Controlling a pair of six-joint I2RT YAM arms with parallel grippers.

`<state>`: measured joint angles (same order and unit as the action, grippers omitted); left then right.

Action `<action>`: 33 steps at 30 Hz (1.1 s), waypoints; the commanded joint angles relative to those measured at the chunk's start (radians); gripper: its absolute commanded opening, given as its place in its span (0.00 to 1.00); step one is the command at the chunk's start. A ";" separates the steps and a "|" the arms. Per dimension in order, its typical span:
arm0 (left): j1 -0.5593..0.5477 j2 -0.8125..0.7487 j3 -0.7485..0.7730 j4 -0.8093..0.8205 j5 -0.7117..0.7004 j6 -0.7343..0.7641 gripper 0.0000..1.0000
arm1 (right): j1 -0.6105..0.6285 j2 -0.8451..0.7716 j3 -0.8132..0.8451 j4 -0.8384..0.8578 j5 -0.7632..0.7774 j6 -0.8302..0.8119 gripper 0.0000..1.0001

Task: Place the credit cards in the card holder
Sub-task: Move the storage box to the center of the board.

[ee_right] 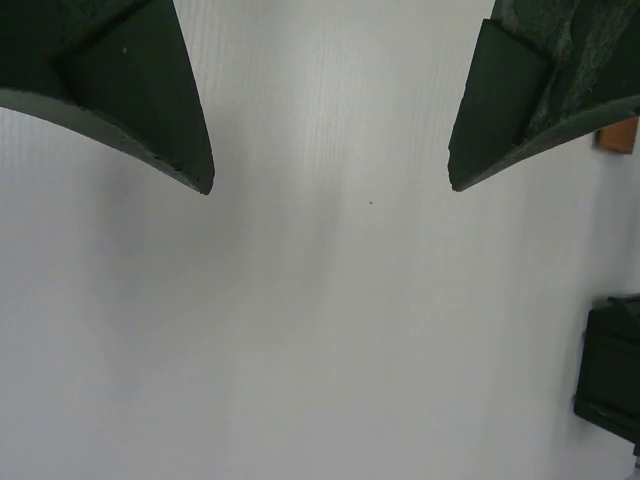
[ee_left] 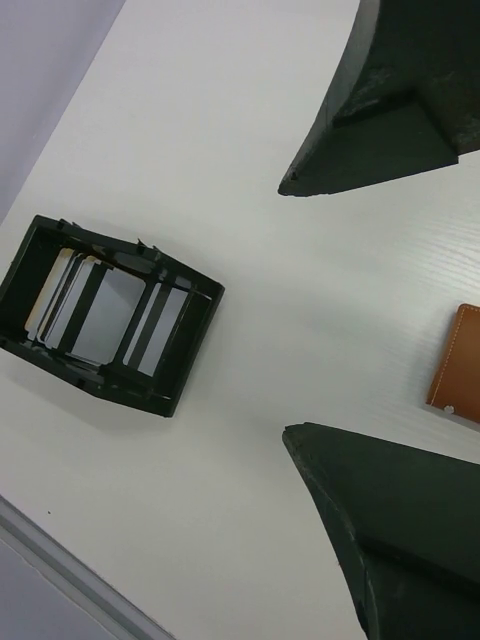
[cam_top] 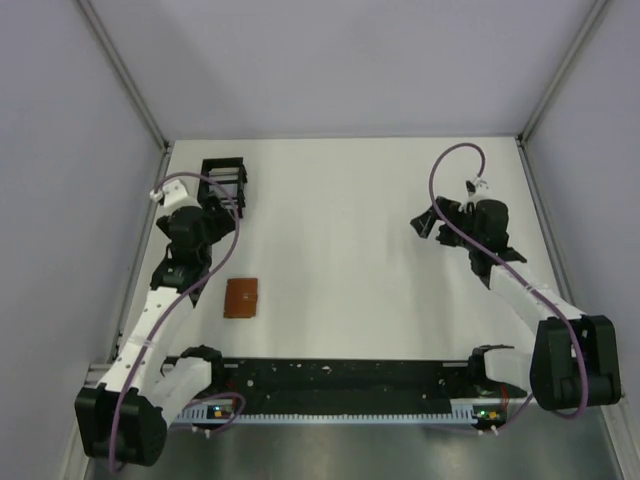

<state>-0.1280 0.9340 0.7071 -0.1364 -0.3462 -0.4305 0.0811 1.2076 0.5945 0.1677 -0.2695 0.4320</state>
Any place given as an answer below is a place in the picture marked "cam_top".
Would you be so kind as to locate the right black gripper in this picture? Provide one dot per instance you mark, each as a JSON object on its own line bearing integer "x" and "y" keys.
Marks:
{"x": 425, "y": 224}

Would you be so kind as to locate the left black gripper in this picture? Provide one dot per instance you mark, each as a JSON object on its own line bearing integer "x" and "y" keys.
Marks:
{"x": 222, "y": 224}

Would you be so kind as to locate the black card rack box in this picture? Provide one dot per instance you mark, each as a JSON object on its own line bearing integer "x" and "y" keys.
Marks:
{"x": 231, "y": 174}

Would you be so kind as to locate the brown leather card holder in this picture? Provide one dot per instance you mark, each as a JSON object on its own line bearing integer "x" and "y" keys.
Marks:
{"x": 241, "y": 298}

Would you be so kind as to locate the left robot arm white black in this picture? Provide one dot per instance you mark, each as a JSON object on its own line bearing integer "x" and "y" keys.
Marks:
{"x": 125, "y": 417}

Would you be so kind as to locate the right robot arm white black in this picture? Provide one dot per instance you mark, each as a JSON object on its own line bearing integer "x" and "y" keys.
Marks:
{"x": 574, "y": 363}

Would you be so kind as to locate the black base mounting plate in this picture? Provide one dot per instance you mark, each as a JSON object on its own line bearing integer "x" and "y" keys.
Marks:
{"x": 333, "y": 387}

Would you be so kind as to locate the left aluminium frame post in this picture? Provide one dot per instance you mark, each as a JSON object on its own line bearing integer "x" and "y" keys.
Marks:
{"x": 126, "y": 81}

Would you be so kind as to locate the aluminium frame post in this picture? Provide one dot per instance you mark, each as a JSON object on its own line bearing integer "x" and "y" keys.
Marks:
{"x": 126, "y": 81}
{"x": 569, "y": 59}

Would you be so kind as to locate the grey slotted cable duct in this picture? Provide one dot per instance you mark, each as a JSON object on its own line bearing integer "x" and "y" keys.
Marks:
{"x": 461, "y": 413}

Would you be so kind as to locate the right aluminium frame post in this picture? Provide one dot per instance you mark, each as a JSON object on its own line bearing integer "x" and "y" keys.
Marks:
{"x": 569, "y": 59}

